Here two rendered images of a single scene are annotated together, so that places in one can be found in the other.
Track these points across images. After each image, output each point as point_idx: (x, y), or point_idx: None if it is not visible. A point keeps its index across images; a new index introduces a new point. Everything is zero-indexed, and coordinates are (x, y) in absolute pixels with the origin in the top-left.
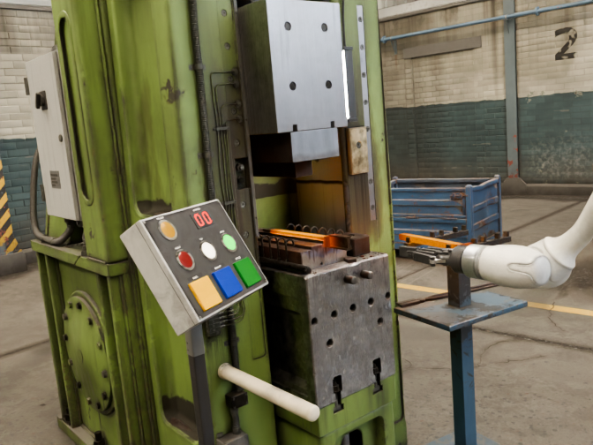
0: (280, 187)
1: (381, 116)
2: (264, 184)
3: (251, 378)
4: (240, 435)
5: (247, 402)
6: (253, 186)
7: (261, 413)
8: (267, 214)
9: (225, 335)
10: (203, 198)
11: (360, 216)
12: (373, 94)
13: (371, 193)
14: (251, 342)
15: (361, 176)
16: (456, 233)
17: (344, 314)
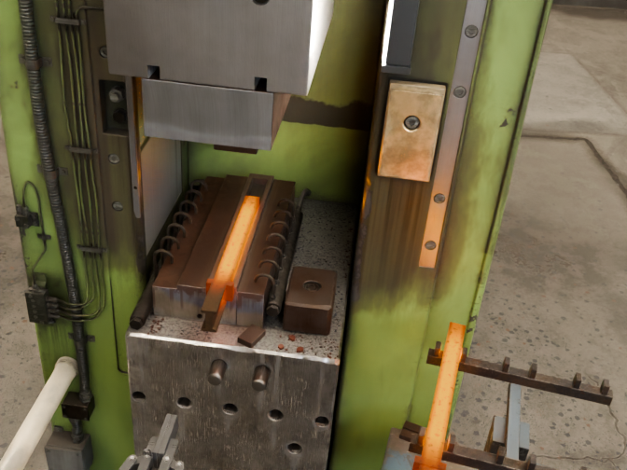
0: (350, 116)
1: (519, 73)
2: (315, 102)
3: (34, 412)
4: (73, 448)
5: (86, 419)
6: (133, 137)
7: (130, 435)
8: (313, 154)
9: (71, 326)
10: (31, 129)
11: (390, 252)
12: (508, 15)
13: (433, 220)
14: (119, 350)
15: (412, 182)
16: (573, 390)
17: (208, 410)
